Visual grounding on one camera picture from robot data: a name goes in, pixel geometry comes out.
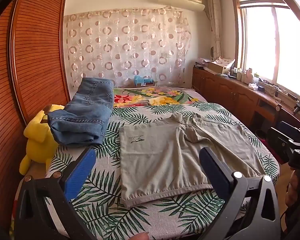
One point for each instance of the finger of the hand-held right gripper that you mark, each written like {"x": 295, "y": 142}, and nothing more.
{"x": 280, "y": 142}

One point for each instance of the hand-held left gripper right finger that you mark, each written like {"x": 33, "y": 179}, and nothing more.
{"x": 210, "y": 170}

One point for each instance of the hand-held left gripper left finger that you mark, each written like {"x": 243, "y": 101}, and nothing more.
{"x": 80, "y": 172}

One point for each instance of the beige t-shirt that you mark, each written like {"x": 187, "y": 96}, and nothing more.
{"x": 165, "y": 155}

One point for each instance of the person's right hand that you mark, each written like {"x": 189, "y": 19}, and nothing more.
{"x": 293, "y": 190}

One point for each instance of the person's left hand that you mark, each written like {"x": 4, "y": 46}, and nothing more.
{"x": 140, "y": 236}

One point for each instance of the bed with palm-leaf sheet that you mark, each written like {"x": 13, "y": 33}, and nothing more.
{"x": 107, "y": 195}

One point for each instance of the yellow plush toy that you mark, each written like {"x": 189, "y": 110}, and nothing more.
{"x": 38, "y": 142}

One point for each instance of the blue jeans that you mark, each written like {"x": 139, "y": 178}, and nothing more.
{"x": 85, "y": 112}

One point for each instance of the wooden cabinet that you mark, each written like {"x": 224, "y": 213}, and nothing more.
{"x": 227, "y": 95}

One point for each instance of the floral blanket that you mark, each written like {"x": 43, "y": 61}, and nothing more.
{"x": 162, "y": 96}

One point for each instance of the cardboard box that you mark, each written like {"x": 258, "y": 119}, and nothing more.
{"x": 217, "y": 67}

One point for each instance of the wooden framed window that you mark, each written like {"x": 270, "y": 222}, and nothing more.
{"x": 265, "y": 42}

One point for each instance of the wooden headboard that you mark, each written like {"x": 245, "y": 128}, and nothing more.
{"x": 37, "y": 55}

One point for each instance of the circle patterned curtain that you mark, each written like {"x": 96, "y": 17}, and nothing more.
{"x": 127, "y": 47}

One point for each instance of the pale window curtain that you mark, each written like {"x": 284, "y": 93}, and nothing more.
{"x": 215, "y": 25}

